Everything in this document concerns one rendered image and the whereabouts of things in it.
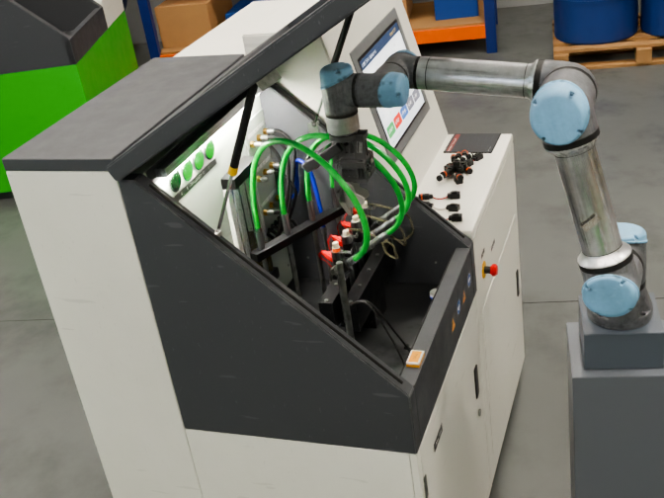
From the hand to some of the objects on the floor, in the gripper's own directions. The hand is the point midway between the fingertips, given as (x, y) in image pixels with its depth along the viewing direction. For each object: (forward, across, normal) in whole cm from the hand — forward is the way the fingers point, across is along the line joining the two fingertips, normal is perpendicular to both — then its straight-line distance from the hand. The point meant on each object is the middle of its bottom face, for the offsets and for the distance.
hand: (347, 209), depth 222 cm
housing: (+121, +35, +51) cm, 136 cm away
